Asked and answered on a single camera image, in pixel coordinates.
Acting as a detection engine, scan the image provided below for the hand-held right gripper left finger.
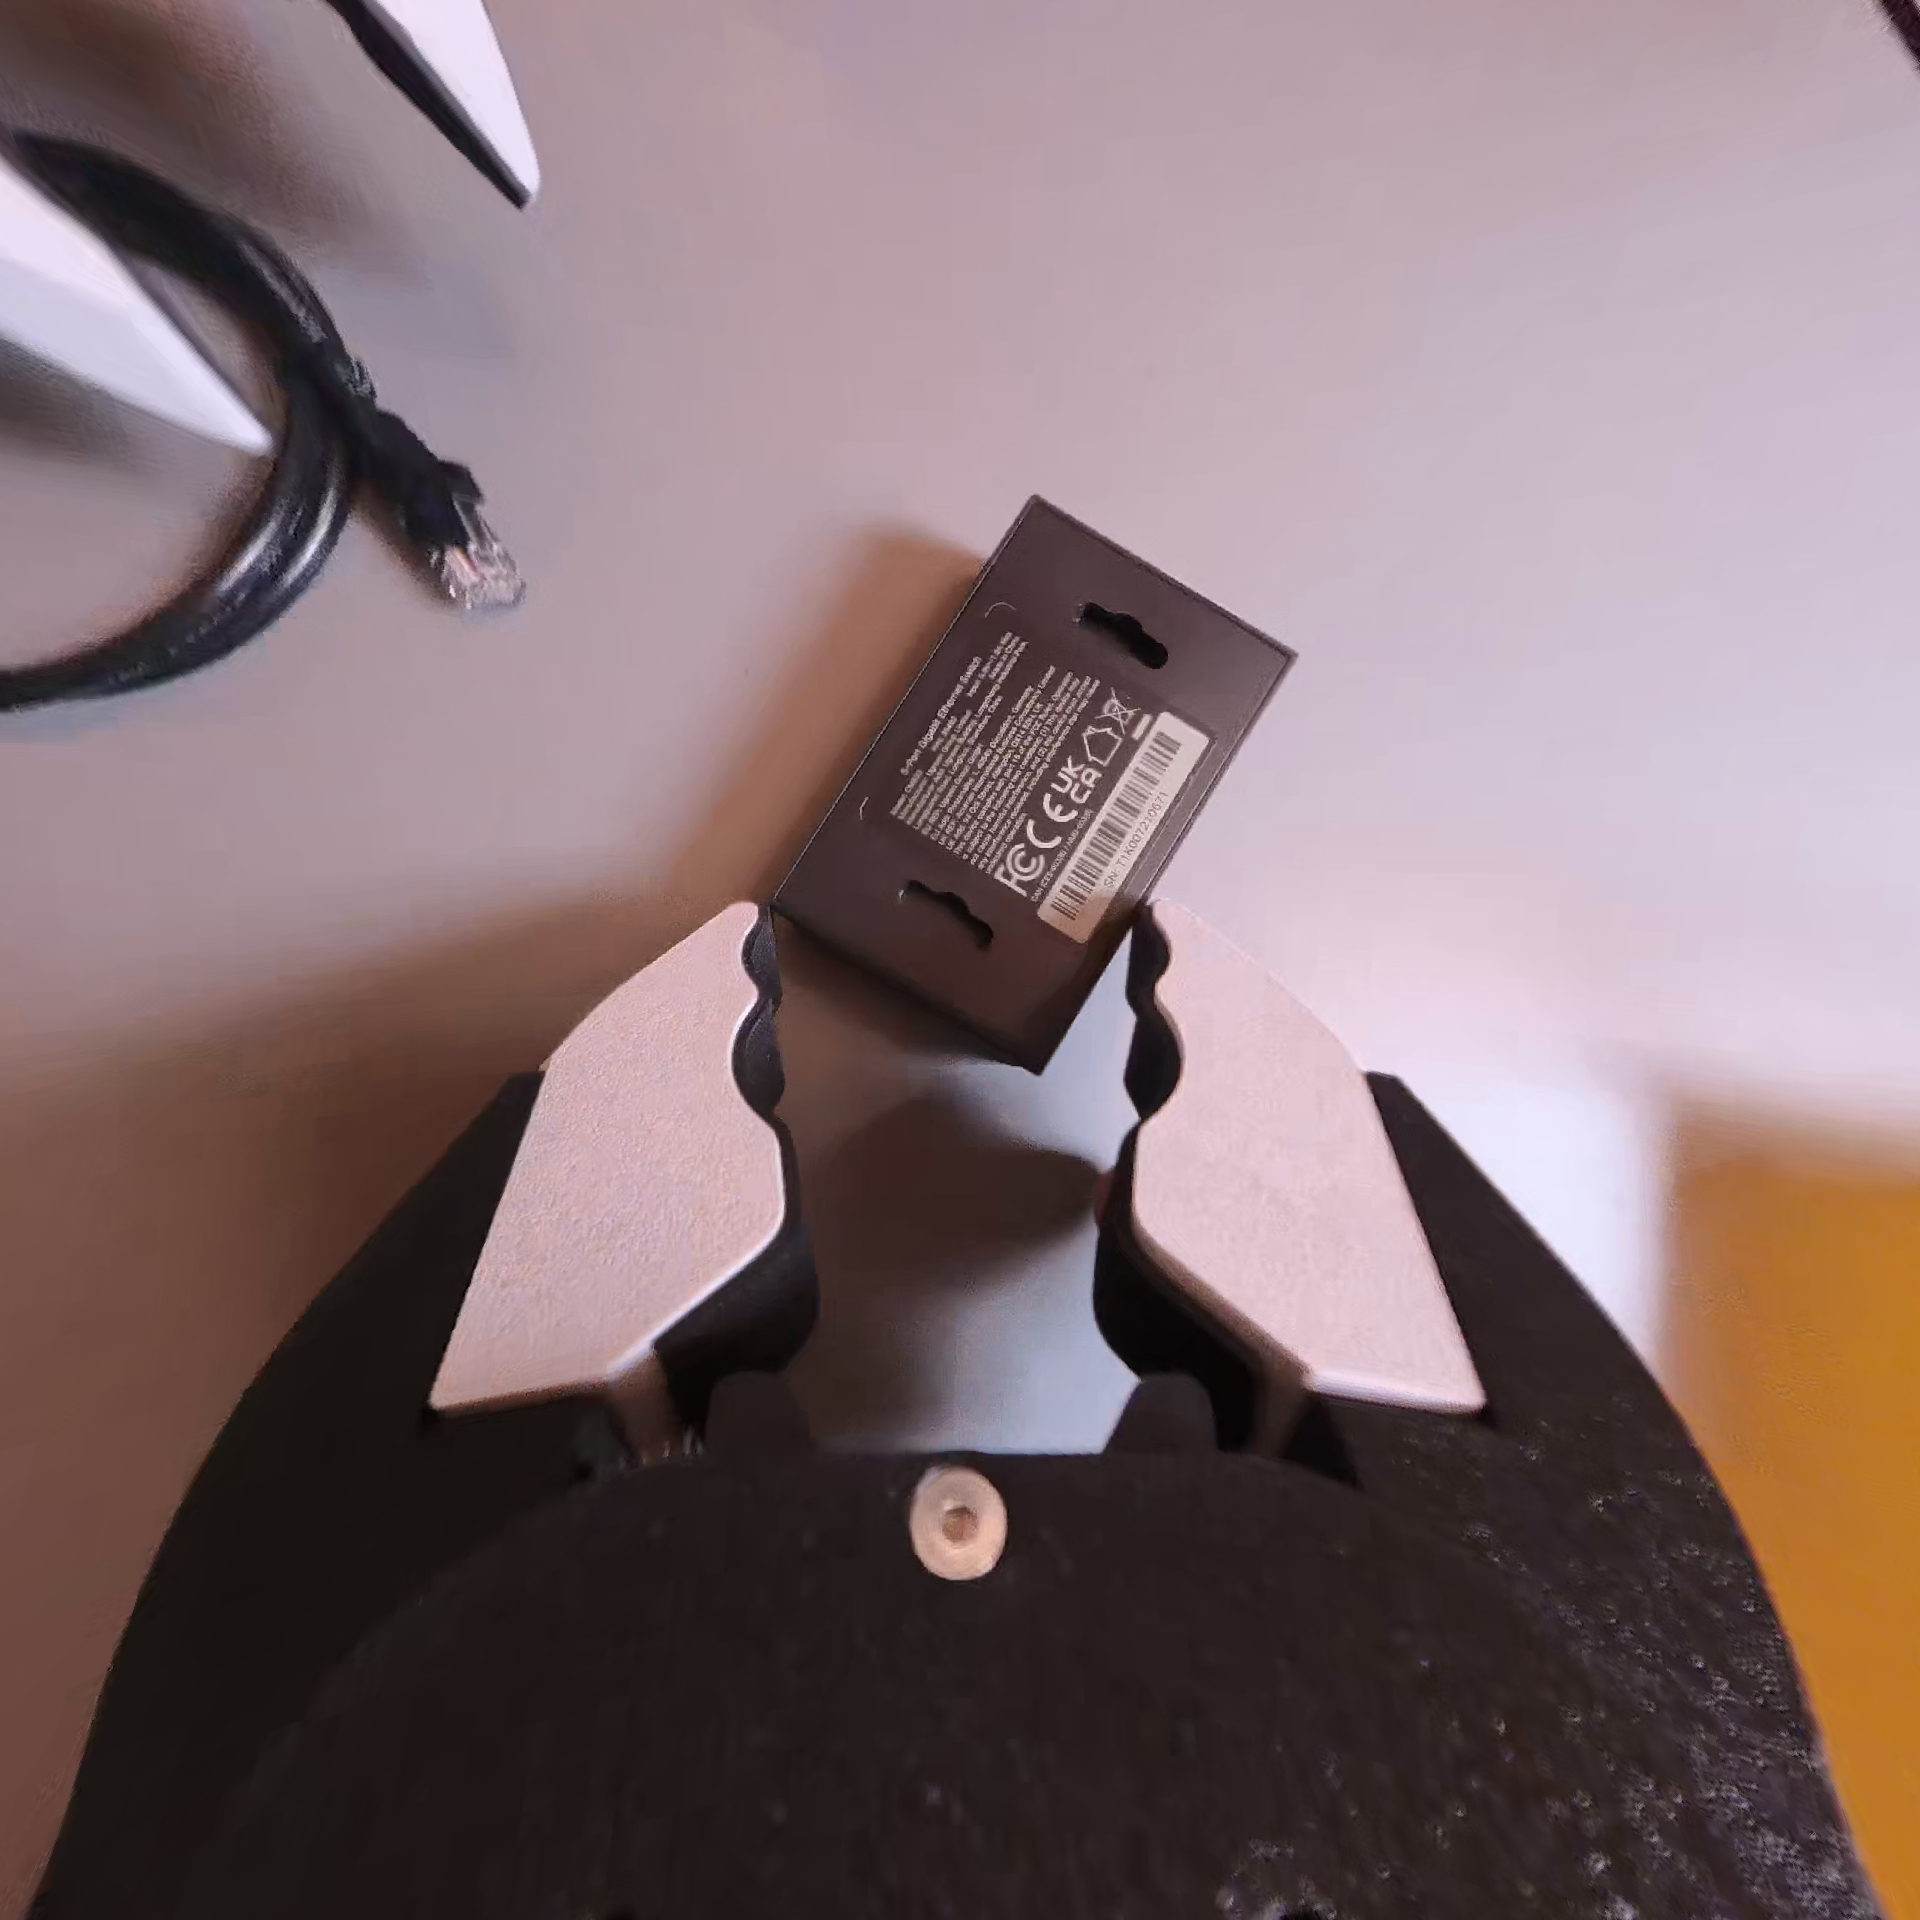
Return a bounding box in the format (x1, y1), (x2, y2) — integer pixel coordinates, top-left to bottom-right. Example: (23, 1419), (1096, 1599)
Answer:
(426, 898), (825, 1451)

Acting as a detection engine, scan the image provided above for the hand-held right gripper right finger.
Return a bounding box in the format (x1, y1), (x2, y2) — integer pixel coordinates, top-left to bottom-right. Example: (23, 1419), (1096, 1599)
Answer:
(1092, 898), (1490, 1452)

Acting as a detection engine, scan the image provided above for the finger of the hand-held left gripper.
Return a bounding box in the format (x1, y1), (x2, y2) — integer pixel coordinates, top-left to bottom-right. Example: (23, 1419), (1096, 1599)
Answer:
(0, 152), (282, 458)
(328, 0), (542, 208)

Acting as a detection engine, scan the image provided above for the black ethernet cable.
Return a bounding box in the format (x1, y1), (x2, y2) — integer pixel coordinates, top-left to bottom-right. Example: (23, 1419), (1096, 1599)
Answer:
(0, 133), (529, 715)

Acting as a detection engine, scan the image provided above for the black ethernet switch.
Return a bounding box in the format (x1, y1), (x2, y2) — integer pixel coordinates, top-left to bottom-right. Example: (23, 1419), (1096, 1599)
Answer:
(771, 493), (1299, 1074)

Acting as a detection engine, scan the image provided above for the yellow storage bin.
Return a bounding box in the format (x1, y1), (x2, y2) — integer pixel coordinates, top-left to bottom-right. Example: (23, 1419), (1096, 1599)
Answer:
(1662, 1109), (1920, 1854)

